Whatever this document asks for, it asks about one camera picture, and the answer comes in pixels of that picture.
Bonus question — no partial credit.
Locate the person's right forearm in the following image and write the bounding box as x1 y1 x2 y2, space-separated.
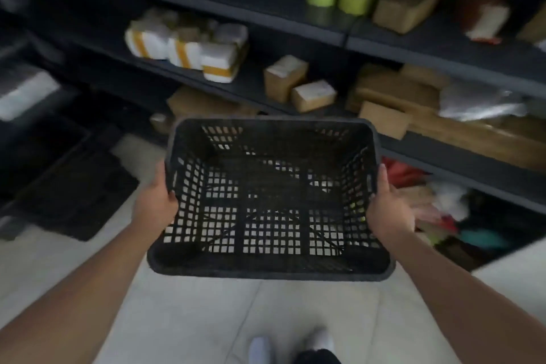
380 225 546 364

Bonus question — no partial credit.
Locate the black plastic lattice basket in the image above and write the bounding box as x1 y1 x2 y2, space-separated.
147 116 396 282

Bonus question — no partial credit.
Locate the person's left hand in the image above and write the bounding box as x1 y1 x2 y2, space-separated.
131 161 179 237

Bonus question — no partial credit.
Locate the dark red and white package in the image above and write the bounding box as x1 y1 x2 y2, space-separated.
456 0 512 42

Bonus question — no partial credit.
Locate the person's left forearm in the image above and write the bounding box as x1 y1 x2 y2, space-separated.
0 223 159 364

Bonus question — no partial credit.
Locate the flat brown cardboard box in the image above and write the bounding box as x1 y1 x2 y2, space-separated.
346 63 450 115

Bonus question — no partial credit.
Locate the small plain cardboard box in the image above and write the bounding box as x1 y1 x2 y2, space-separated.
357 101 411 140

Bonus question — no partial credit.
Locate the grey plastic mailer bag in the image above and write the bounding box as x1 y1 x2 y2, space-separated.
438 80 530 122

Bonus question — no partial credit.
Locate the white wrapped parcel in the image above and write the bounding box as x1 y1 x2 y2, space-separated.
0 71 61 122

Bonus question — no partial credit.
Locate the person's right hand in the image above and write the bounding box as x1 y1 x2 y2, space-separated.
365 164 416 241

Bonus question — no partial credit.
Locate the small labelled cardboard box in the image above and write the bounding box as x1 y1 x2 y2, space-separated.
291 80 338 114
263 55 309 104

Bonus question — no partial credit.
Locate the pile of white wrapped parcels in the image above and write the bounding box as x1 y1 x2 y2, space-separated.
124 9 250 84

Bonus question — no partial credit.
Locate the black floor mat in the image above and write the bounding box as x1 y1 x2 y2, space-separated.
13 142 140 242

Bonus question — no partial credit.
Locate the large brown cardboard box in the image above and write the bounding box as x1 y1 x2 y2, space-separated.
166 86 259 121

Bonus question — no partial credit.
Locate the dark metal shelving unit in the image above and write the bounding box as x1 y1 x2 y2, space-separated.
0 0 546 245

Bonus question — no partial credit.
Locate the pile of colourful cloth items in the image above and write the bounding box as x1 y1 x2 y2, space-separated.
382 157 512 266

